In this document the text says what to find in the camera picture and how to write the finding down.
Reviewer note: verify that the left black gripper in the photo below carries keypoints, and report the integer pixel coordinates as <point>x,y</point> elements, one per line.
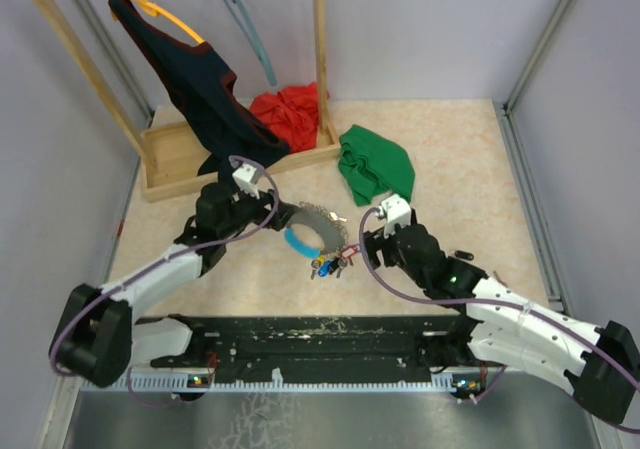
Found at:
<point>265,199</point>

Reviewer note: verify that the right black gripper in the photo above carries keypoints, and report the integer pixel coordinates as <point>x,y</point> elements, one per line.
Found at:
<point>374,241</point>

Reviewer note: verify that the large keyring with blue handle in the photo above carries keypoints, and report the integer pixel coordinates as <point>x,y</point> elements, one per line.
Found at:
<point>322,237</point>

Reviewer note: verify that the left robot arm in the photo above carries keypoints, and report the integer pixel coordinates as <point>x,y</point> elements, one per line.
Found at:
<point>100,336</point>

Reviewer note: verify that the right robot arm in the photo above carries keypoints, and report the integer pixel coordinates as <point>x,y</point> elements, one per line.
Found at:
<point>596,365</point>

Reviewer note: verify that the green cloth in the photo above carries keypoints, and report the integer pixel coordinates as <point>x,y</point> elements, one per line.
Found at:
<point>372,165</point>

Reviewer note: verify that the dark navy garment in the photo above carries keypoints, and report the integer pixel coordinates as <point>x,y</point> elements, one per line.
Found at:
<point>200,85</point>

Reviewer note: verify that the red cloth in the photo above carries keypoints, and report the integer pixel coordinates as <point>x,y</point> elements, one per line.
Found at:
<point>292,114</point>

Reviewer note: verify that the wooden clothes rack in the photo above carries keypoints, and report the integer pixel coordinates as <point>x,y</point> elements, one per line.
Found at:
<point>170,154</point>

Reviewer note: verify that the grey blue hanger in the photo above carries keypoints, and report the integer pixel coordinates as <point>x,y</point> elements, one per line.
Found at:
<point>243,20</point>

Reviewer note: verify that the yellow hanger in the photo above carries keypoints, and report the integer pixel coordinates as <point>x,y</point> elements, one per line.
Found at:
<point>155,10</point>

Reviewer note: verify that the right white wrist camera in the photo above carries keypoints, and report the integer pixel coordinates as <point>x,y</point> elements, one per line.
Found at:
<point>396,212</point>

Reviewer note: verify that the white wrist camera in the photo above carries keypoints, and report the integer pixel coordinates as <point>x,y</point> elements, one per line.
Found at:
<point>396,212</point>
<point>245,178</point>

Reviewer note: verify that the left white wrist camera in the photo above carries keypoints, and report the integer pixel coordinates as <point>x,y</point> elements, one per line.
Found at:
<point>245,178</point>

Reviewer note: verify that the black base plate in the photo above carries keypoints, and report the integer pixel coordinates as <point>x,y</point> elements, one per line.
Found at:
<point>328,349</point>

